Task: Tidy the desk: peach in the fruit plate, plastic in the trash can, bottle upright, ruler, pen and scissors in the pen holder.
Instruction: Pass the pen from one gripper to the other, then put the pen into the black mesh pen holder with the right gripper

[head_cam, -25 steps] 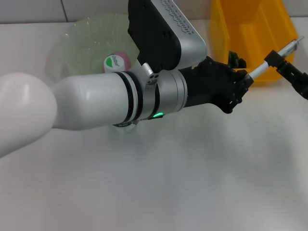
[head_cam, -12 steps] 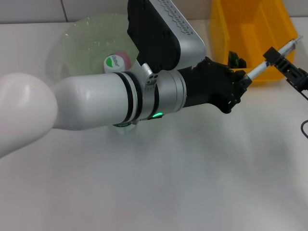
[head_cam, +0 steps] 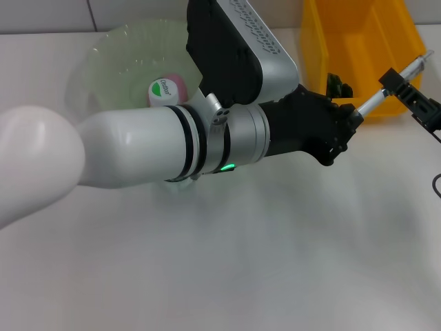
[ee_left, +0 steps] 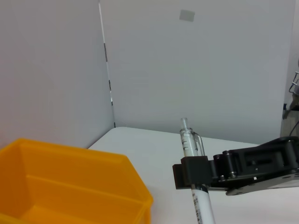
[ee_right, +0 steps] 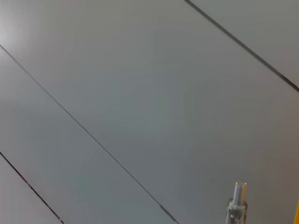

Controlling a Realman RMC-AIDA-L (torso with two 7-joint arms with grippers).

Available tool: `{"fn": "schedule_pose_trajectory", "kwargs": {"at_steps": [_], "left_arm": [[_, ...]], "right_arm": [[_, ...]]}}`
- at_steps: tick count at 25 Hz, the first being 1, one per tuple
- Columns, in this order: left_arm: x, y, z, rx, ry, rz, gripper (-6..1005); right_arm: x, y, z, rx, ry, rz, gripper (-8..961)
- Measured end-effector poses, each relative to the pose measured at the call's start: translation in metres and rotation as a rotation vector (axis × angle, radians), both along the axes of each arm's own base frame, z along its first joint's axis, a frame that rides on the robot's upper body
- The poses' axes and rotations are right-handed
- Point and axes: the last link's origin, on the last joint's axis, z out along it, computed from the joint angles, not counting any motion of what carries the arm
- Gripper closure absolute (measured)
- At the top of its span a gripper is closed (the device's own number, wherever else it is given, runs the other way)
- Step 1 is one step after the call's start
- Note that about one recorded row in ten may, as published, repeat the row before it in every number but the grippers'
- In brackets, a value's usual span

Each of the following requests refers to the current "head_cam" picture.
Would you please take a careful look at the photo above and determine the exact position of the yellow plastic bin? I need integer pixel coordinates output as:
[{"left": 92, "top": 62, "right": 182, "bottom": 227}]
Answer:
[{"left": 298, "top": 0, "right": 427, "bottom": 119}]

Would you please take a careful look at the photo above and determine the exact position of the pale green glass fruit plate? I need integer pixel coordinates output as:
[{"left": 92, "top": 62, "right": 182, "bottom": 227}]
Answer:
[{"left": 74, "top": 19, "right": 205, "bottom": 112}]

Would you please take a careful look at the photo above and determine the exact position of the silver ballpoint pen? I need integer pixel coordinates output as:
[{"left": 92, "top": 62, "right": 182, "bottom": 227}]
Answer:
[{"left": 356, "top": 50, "right": 435, "bottom": 119}]

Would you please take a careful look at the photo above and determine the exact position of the pink peach toy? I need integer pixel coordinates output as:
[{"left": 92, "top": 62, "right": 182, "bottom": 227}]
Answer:
[{"left": 163, "top": 72, "right": 190, "bottom": 105}]

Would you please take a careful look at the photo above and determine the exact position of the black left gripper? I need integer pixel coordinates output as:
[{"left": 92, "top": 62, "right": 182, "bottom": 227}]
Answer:
[{"left": 260, "top": 84, "right": 365, "bottom": 167}]

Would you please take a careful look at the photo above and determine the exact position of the clear water bottle green label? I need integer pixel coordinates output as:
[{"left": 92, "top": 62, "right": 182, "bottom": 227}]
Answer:
[{"left": 147, "top": 78, "right": 196, "bottom": 192}]

